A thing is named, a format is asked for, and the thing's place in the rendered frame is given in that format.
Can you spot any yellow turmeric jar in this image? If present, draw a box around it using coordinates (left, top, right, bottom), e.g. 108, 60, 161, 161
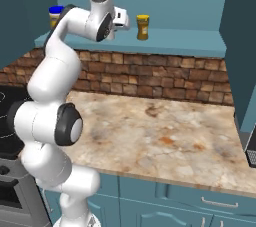
136, 14, 150, 41

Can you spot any grey oven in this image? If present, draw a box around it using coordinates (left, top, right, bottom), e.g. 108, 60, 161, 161
0, 156, 52, 227

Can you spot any silver drawer handle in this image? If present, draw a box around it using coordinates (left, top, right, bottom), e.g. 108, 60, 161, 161
200, 196, 240, 209

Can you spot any dark oven knob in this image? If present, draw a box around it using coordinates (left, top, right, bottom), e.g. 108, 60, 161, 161
0, 165, 11, 176

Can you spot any teal drawer front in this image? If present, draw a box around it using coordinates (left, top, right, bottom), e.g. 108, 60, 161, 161
118, 175, 168, 203
165, 183, 256, 219

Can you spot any dark grey countertop appliance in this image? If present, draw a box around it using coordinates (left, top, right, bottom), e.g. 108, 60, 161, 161
244, 130, 256, 169

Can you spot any blue-lidded mayonnaise jar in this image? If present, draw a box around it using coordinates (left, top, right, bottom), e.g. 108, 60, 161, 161
48, 5, 65, 30

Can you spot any teal wall cabinet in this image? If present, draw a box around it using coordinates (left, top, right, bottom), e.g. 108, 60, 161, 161
18, 0, 246, 59

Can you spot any black hob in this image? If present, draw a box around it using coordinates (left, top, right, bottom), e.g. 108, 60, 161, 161
0, 84, 34, 161

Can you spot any teal wall cabinet door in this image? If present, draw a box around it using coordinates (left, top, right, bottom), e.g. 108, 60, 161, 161
0, 0, 59, 69
218, 0, 256, 134

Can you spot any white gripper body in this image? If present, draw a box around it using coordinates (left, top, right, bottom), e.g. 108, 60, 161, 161
107, 18, 131, 41

